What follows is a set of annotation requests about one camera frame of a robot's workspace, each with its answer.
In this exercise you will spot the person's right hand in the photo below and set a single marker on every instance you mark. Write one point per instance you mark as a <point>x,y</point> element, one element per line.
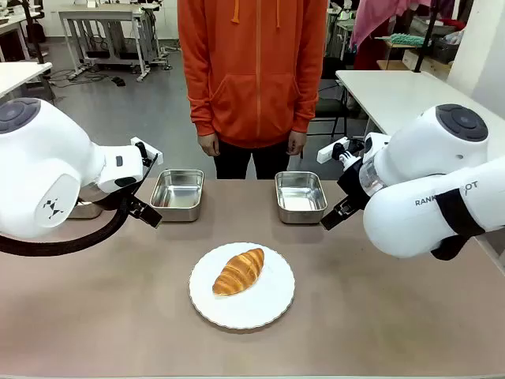
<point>209,145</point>

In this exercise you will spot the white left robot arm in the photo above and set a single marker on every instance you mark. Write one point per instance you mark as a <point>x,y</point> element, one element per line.
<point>39,158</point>

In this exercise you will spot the black folding chair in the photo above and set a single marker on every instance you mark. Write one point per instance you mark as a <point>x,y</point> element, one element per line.
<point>329,106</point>

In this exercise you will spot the black trousers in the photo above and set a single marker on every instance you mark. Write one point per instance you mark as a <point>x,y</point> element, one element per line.
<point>252,163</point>

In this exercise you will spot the white scalloped plate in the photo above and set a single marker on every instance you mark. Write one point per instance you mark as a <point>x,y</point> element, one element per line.
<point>244,308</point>

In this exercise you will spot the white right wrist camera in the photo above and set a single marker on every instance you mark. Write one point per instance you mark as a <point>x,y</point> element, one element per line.
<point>331,152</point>

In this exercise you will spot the person's left hand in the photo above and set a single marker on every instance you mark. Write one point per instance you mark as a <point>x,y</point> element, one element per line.
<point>296,143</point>

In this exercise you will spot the grey plastic crate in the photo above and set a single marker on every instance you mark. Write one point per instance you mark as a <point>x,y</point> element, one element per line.
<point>446,49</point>

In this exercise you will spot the black foot pedal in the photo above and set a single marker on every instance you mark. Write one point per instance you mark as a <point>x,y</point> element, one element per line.
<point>118,81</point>

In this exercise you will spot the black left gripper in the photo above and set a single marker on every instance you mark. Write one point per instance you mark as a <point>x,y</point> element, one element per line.
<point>135,197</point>

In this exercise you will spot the pink hanging cloth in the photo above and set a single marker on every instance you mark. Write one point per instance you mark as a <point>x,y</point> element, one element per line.
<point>375,19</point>

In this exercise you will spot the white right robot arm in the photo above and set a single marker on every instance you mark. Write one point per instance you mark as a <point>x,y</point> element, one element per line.
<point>426,158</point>

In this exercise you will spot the green bristle brush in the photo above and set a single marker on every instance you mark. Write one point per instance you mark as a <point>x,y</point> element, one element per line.
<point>400,39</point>

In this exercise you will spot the plain steel container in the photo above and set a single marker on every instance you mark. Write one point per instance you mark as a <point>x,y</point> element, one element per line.
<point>177,193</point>
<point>300,195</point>
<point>84,211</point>

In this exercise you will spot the white side table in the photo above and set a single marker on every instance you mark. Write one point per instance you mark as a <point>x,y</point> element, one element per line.
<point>19,75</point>

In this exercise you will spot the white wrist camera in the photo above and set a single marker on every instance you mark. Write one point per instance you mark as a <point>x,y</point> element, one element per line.
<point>331,152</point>
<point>147,147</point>

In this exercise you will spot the black stand pole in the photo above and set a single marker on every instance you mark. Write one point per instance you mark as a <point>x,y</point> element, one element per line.
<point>33,31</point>
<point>425,35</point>

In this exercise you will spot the person in orange hoodie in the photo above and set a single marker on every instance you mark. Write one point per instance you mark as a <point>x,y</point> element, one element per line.
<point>252,79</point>

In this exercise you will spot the golden croissant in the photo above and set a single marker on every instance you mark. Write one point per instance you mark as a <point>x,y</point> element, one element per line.
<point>238,272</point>

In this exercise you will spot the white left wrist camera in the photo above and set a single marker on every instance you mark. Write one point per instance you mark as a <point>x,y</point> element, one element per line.
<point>147,147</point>

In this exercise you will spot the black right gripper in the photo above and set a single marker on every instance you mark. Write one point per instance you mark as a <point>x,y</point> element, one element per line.
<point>352,185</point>

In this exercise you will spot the grey metal workbench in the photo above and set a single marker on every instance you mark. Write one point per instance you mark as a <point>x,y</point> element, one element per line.
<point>102,16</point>

